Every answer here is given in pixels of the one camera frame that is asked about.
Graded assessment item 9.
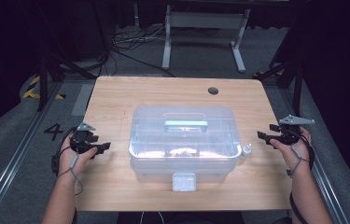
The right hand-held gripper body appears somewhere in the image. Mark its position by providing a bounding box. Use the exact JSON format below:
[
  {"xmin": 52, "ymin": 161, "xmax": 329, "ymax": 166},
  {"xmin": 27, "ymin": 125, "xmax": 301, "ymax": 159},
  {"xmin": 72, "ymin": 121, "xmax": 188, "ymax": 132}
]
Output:
[{"xmin": 276, "ymin": 114, "xmax": 316, "ymax": 146}]

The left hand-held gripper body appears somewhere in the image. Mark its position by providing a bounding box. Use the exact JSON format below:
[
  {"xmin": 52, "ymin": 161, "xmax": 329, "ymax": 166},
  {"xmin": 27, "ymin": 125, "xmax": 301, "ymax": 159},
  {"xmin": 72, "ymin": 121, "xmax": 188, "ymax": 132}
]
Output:
[{"xmin": 69, "ymin": 121, "xmax": 100, "ymax": 155}]

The small white plastic bottle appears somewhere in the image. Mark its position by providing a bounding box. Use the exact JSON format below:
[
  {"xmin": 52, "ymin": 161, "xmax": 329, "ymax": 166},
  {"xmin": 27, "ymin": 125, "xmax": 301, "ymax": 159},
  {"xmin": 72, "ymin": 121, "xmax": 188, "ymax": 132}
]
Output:
[{"xmin": 241, "ymin": 143, "xmax": 253, "ymax": 161}]

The clear plastic storage box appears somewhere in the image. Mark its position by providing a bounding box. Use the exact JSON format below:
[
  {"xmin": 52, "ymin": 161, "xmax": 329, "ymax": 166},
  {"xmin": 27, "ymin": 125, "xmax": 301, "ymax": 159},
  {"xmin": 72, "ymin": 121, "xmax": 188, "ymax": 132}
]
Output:
[{"xmin": 128, "ymin": 105, "xmax": 243, "ymax": 192}]

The person's right hand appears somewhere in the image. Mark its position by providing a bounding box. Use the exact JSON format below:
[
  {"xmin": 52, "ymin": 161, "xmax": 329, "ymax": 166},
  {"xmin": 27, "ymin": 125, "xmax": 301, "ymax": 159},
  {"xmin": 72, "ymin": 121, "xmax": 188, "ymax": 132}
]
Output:
[{"xmin": 269, "ymin": 126, "xmax": 314, "ymax": 175}]

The person's left hand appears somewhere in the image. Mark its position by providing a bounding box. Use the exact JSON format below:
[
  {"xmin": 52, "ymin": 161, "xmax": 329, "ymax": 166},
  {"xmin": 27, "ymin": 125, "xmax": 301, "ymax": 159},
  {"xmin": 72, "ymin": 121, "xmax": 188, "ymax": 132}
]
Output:
[{"xmin": 58, "ymin": 133, "xmax": 99, "ymax": 184}]

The black metal stand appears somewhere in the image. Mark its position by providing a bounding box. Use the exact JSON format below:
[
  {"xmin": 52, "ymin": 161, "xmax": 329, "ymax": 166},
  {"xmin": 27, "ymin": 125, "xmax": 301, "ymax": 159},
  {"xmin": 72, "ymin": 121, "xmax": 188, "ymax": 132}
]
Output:
[
  {"xmin": 253, "ymin": 57, "xmax": 305, "ymax": 119},
  {"xmin": 35, "ymin": 50, "xmax": 98, "ymax": 113}
]

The person's dark clothing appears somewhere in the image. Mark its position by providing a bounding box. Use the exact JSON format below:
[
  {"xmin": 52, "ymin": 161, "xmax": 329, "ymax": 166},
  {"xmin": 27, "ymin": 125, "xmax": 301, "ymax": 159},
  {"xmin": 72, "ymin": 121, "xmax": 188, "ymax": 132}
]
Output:
[{"xmin": 117, "ymin": 211, "xmax": 245, "ymax": 224}]

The grey right wrist lanyard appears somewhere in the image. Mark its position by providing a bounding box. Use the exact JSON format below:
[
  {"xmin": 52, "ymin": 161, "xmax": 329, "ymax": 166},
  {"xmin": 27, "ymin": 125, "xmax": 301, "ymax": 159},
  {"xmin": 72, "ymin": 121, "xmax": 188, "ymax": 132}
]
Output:
[{"xmin": 287, "ymin": 144, "xmax": 311, "ymax": 179}]

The grey wrist lanyard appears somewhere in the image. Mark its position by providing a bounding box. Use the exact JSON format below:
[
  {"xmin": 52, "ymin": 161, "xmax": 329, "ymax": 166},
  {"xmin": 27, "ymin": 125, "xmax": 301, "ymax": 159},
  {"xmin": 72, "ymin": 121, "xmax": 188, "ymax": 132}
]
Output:
[
  {"xmin": 58, "ymin": 152, "xmax": 84, "ymax": 196},
  {"xmin": 287, "ymin": 144, "xmax": 311, "ymax": 179}
]

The grey left wrist lanyard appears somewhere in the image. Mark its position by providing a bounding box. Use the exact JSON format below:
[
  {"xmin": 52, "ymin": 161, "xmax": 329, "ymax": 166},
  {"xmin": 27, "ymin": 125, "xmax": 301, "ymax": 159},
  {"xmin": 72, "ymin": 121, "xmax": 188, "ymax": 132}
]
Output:
[{"xmin": 58, "ymin": 152, "xmax": 84, "ymax": 196}]

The bundle of floor cables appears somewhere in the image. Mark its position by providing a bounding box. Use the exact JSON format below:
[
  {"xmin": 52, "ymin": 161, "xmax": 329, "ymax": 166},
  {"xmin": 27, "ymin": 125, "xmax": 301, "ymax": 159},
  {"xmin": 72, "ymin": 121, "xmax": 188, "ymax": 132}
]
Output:
[{"xmin": 109, "ymin": 23, "xmax": 176, "ymax": 78}]

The grey metal desk frame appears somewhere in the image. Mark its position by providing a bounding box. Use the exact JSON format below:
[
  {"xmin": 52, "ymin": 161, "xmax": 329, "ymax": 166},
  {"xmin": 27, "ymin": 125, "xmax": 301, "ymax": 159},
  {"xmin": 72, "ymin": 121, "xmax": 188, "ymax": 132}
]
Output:
[{"xmin": 161, "ymin": 4, "xmax": 251, "ymax": 74}]

